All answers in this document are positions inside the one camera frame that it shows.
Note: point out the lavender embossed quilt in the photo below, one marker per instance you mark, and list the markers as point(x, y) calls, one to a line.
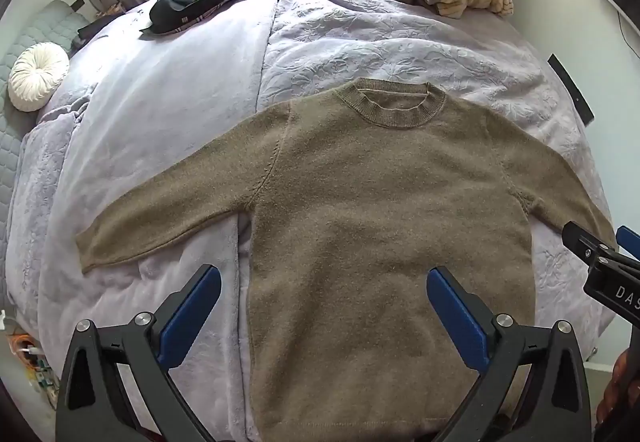
point(400, 42)

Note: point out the dark cloth beside bed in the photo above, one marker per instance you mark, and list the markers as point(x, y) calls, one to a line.
point(97, 27)

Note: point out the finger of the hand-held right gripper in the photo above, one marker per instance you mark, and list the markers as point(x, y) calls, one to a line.
point(587, 244)
point(630, 242)

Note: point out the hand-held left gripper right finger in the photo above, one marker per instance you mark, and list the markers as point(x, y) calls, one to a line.
point(455, 312)

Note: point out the brown knit sweater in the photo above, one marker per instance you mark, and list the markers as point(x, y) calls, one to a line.
point(375, 222)

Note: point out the lavender fleece blanket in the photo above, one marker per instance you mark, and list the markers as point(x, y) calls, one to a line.
point(175, 97)

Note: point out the white round pleated cushion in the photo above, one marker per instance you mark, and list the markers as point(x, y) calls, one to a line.
point(37, 77)

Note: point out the person's right hand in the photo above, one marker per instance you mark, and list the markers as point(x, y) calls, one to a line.
point(617, 382)

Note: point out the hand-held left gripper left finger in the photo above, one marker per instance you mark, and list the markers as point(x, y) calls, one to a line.
point(197, 307)

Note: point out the black flat bar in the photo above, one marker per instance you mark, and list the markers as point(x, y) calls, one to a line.
point(572, 90)

